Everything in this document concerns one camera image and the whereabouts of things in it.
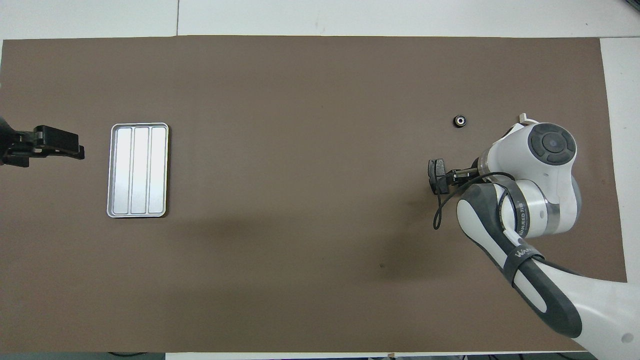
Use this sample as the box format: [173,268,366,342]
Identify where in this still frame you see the brown table mat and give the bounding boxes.
[0,35,628,353]

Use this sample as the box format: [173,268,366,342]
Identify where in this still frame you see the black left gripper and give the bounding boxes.
[0,117,85,168]

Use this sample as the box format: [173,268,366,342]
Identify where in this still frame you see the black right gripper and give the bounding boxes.
[444,160,485,189]

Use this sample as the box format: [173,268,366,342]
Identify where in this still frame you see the silver metal tray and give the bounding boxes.
[106,122,170,219]

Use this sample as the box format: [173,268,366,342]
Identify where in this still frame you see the dark grey rectangular brake pad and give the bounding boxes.
[428,158,447,195]

